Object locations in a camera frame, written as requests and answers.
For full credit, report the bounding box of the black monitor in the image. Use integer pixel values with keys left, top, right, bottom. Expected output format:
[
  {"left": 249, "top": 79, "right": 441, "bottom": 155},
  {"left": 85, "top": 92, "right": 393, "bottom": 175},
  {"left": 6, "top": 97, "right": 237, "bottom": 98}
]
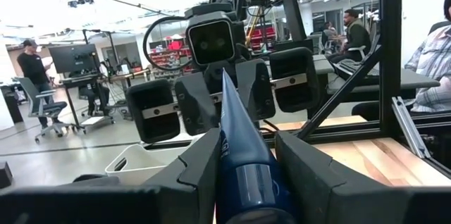
[{"left": 48, "top": 43, "right": 100, "bottom": 75}]

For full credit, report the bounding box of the black standing desk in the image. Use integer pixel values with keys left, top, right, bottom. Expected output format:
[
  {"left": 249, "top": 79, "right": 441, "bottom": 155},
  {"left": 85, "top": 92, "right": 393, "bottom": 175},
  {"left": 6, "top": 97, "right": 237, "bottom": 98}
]
[{"left": 59, "top": 72, "right": 116, "bottom": 135}]

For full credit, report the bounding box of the light grey plastic bin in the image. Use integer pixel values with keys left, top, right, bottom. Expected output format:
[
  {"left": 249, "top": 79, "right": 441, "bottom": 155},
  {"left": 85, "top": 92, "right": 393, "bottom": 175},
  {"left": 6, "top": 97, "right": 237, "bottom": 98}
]
[{"left": 104, "top": 135, "right": 202, "bottom": 186}]

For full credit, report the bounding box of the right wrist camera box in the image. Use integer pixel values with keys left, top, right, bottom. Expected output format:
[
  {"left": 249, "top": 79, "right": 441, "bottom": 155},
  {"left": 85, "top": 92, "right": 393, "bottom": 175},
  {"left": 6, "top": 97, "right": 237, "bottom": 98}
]
[{"left": 185, "top": 11, "right": 236, "bottom": 67}]

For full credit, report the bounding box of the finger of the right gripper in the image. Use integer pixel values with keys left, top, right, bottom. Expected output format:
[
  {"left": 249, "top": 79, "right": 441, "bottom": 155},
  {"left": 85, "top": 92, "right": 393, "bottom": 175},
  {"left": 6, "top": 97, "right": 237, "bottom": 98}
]
[
  {"left": 235, "top": 57, "right": 277, "bottom": 123},
  {"left": 174, "top": 71, "right": 220, "bottom": 137}
]

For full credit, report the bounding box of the person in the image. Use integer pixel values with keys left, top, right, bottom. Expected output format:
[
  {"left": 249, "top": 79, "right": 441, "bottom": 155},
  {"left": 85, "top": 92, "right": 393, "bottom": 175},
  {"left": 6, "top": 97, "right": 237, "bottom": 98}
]
[
  {"left": 79, "top": 82, "right": 111, "bottom": 118},
  {"left": 327, "top": 8, "right": 371, "bottom": 65},
  {"left": 321, "top": 21, "right": 338, "bottom": 40},
  {"left": 16, "top": 39, "right": 54, "bottom": 128},
  {"left": 404, "top": 0, "right": 451, "bottom": 113}
]

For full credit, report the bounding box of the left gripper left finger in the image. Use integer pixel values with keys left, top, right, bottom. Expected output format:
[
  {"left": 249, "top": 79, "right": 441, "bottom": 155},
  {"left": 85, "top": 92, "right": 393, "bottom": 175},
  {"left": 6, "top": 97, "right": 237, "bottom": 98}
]
[{"left": 142, "top": 127, "right": 222, "bottom": 224}]

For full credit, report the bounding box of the dark grey side table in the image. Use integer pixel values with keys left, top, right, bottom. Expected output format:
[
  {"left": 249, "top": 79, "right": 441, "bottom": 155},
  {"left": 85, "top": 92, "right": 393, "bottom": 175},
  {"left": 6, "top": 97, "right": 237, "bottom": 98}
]
[{"left": 311, "top": 54, "right": 441, "bottom": 95}]

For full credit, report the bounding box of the silver aluminium bracket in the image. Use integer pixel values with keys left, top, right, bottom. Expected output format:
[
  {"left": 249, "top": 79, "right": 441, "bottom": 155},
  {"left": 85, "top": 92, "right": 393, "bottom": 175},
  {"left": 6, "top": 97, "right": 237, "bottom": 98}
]
[{"left": 390, "top": 96, "right": 433, "bottom": 160}]

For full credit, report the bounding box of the grey office chair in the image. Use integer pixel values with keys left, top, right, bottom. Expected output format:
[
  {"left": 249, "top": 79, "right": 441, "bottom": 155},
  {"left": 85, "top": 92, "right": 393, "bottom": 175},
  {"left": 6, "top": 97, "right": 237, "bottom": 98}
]
[{"left": 13, "top": 75, "right": 77, "bottom": 144}]

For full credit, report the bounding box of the blue tube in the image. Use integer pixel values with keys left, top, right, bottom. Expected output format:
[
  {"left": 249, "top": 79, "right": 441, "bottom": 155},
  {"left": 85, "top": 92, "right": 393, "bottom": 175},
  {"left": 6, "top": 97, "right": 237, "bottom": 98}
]
[{"left": 214, "top": 68, "right": 300, "bottom": 224}]

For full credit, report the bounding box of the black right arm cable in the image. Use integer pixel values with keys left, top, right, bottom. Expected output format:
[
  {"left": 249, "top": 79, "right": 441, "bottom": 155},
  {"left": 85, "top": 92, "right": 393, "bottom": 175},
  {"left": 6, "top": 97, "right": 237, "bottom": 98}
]
[{"left": 142, "top": 15, "right": 193, "bottom": 72}]

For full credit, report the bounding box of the red tool cabinet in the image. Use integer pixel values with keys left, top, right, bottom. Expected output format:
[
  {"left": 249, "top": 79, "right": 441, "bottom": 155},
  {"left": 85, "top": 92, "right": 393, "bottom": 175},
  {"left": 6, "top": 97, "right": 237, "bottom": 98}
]
[{"left": 246, "top": 23, "right": 278, "bottom": 49}]

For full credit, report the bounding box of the red parts shelf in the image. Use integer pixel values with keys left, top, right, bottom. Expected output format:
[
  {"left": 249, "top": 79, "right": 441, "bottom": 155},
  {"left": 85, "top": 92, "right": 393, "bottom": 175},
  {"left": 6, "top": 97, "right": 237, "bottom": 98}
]
[{"left": 149, "top": 39, "right": 193, "bottom": 73}]

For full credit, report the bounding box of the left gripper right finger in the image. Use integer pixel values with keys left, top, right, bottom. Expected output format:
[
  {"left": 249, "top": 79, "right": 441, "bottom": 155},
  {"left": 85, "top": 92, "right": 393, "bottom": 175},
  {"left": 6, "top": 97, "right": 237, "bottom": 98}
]
[{"left": 274, "top": 131, "right": 350, "bottom": 224}]

